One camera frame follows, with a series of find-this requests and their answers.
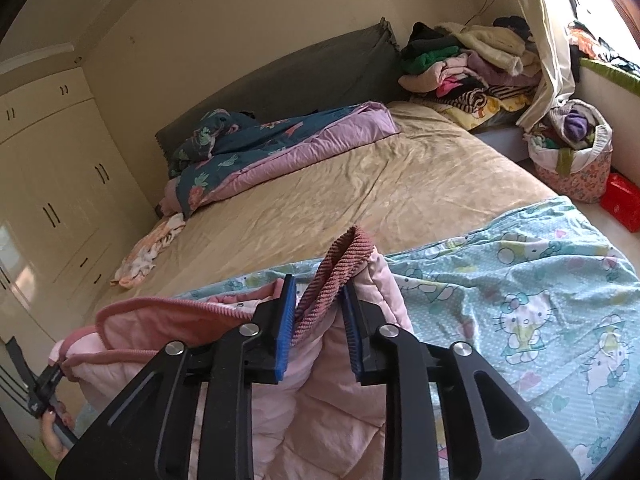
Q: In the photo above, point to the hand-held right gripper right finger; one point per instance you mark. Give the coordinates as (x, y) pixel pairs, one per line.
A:
(350, 340)

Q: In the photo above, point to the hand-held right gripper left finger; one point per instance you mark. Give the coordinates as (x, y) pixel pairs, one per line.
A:
(286, 340)

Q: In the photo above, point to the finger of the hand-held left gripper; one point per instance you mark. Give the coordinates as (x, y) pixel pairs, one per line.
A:
(50, 374)

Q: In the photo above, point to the pink quilted jacket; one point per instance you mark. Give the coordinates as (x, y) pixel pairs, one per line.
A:
(325, 410)

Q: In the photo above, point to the floral fabric bag of clothes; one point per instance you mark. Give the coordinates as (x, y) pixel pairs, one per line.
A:
(575, 170)

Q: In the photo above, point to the pile of mixed clothes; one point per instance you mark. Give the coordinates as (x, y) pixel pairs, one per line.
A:
(465, 65)

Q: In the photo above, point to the clothes on window seat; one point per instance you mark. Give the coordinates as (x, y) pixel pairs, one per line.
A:
(595, 42)

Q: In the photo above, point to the person's left hand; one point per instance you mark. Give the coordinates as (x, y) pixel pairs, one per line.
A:
(55, 435)

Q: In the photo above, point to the bed with beige sheet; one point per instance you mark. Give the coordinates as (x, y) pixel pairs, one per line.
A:
(350, 185)

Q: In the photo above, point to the small pink orange cloth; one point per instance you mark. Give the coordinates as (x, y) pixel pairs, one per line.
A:
(147, 250)

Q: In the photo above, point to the light blue cartoon printed blanket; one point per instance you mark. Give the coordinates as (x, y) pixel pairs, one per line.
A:
(525, 280)

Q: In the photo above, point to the cream wardrobe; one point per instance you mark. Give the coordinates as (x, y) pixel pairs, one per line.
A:
(55, 185)

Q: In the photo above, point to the dark floral quilt pink lining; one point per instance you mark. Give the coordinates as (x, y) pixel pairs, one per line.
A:
(280, 145)

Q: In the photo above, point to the grey headboard cushion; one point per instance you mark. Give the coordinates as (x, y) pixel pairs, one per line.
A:
(310, 70)

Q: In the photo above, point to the red box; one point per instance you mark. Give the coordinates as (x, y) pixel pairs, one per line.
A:
(622, 202)

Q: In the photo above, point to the cream curtain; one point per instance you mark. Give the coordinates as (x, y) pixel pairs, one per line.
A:
(542, 35)

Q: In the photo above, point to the green window seat cushion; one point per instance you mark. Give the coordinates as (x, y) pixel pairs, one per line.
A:
(615, 77)

